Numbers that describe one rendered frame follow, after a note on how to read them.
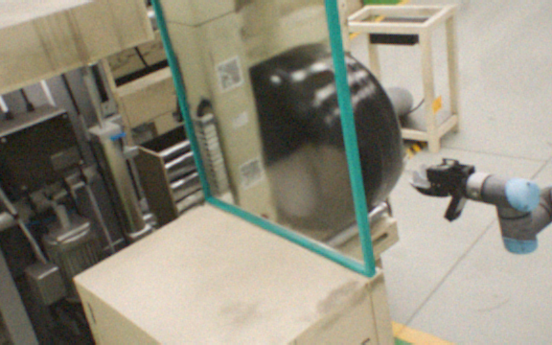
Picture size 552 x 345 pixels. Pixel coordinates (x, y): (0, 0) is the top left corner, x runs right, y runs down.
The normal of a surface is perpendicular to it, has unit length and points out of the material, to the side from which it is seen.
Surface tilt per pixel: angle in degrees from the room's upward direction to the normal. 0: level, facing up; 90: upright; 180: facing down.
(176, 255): 0
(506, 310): 0
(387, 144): 84
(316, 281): 0
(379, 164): 93
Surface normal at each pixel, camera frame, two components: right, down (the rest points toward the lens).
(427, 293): -0.18, -0.87
